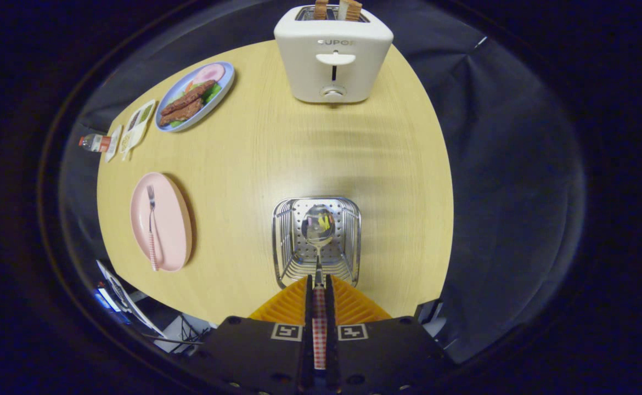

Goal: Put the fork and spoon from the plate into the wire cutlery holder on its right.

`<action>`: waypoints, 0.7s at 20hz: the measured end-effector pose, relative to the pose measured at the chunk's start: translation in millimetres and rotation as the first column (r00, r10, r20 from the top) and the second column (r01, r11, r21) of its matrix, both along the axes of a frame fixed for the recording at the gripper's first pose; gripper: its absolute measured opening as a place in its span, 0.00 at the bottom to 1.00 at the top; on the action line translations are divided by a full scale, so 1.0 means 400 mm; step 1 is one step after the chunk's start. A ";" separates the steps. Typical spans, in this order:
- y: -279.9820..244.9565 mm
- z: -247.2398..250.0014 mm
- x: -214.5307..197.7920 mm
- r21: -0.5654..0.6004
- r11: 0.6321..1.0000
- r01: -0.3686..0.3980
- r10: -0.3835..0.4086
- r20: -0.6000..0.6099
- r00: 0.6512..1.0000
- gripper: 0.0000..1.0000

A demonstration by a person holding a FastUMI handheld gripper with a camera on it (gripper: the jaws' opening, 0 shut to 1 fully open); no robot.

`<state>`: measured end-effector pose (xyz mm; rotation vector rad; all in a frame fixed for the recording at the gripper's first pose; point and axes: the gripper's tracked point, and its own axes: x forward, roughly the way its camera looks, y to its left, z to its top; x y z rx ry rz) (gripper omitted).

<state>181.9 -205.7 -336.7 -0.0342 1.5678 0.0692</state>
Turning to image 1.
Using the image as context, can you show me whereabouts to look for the white flat panel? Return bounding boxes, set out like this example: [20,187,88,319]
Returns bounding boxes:
[96,261,166,336]

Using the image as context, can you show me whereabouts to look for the spoon with checked handle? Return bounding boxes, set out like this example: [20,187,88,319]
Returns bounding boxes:
[301,205,336,371]

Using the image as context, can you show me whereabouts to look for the white square coaster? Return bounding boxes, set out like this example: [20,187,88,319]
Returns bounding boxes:
[104,125,123,163]

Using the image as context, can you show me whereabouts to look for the white divided condiment dish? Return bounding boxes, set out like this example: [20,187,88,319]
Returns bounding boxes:
[119,99,156,161]

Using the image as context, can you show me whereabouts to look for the brown grilled meat piece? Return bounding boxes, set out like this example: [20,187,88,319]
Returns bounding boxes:
[159,99,204,127]
[160,80,217,116]

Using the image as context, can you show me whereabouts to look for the clear bottle with red label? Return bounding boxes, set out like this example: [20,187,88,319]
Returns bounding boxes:
[78,134,112,153]

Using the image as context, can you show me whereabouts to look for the metal wire cutlery basket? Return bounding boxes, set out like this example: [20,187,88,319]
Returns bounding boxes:
[272,197,362,290]

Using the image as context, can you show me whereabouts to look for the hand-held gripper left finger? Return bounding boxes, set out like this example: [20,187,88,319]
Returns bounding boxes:
[198,274,314,395]

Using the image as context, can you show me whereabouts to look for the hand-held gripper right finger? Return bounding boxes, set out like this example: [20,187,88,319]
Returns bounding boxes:
[325,274,448,395]

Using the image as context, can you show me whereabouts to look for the blue plate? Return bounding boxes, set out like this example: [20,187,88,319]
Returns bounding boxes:
[155,61,235,133]

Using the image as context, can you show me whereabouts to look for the fork with checked handle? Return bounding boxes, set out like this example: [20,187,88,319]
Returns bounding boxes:
[146,185,160,272]

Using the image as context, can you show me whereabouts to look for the pink plate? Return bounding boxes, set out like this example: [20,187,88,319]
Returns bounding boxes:
[130,172,193,273]

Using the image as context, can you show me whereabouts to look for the white toaster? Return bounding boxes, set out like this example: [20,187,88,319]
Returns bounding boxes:
[274,4,394,104]

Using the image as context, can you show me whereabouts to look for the pink ham slice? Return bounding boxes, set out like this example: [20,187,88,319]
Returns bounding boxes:
[192,64,226,86]

